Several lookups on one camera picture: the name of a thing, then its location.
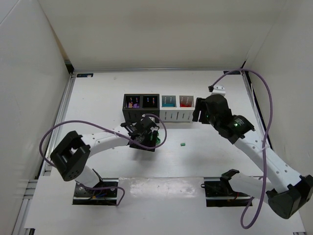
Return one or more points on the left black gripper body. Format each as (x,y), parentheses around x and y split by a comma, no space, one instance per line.
(145,141)

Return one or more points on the black double bin container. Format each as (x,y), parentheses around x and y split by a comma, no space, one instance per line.
(149,104)

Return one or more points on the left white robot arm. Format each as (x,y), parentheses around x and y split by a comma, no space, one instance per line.
(72,153)

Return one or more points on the white double bin container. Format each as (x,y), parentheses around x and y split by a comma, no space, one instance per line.
(177,114)

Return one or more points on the blue label left corner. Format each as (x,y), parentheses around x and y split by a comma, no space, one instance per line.
(84,75)

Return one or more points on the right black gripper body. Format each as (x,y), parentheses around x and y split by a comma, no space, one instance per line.
(203,110)

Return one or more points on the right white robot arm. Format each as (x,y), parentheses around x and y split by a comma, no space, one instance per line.
(285,190)

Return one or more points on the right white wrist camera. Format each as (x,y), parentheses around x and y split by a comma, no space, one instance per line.
(217,89)

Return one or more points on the square green lego brick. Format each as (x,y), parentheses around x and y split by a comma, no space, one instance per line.
(158,140)

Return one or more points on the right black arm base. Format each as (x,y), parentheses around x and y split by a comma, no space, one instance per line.
(217,195)

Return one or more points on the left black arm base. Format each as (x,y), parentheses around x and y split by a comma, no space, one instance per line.
(108,197)

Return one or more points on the blue label corner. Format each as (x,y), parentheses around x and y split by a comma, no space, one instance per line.
(232,72)
(84,75)

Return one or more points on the teal lego brick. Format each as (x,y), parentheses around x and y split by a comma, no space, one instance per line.
(168,105)

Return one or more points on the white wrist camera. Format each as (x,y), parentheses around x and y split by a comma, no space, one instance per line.
(217,89)
(150,118)

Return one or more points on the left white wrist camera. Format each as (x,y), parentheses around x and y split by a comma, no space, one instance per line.
(150,118)

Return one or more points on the blue label right corner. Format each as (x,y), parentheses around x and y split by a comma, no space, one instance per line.
(232,72)

